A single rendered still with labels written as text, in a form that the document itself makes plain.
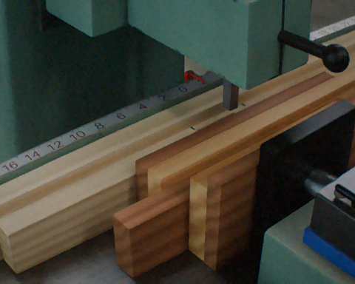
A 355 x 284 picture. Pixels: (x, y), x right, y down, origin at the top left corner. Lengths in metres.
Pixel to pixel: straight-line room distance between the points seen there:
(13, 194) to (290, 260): 0.19
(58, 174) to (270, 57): 0.17
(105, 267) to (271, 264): 0.12
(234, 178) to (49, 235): 0.14
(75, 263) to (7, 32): 0.23
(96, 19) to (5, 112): 0.17
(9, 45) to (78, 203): 0.20
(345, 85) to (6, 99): 0.31
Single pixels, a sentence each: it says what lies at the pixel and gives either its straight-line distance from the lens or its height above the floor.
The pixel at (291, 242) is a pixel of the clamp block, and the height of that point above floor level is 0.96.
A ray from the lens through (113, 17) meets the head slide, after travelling 0.56.
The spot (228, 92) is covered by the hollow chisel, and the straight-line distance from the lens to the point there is 0.55.
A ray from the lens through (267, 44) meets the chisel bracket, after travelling 0.48.
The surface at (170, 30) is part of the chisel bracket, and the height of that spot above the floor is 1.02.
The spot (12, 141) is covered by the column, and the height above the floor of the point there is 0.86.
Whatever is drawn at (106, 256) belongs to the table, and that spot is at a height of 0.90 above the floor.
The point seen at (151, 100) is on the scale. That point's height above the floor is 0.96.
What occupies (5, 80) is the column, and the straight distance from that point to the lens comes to 0.65.
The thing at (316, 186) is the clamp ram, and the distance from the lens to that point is 0.48.
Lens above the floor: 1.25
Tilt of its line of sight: 36 degrees down
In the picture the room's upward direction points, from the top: straight up
